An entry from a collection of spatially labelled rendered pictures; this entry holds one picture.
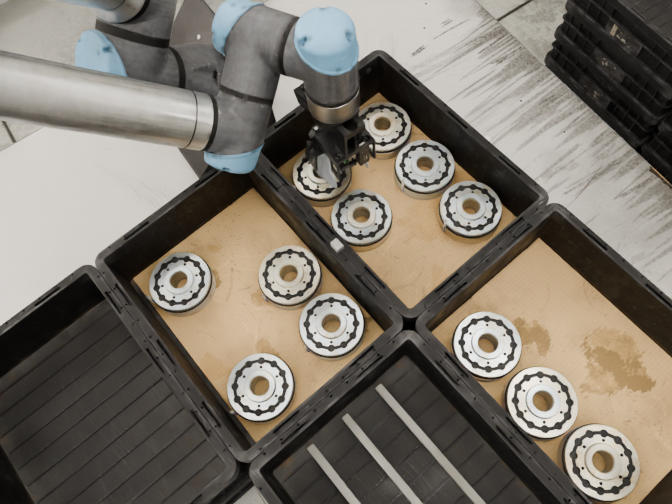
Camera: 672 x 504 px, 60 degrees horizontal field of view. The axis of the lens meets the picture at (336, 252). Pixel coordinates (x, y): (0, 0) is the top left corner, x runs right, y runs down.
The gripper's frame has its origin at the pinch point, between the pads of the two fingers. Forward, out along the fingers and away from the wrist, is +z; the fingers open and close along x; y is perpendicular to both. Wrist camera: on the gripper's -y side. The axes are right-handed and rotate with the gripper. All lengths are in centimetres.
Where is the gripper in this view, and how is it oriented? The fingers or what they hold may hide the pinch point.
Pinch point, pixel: (336, 165)
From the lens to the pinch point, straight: 104.2
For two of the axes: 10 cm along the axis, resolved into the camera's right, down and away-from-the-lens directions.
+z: 0.7, 3.7, 9.3
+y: 5.6, 7.6, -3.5
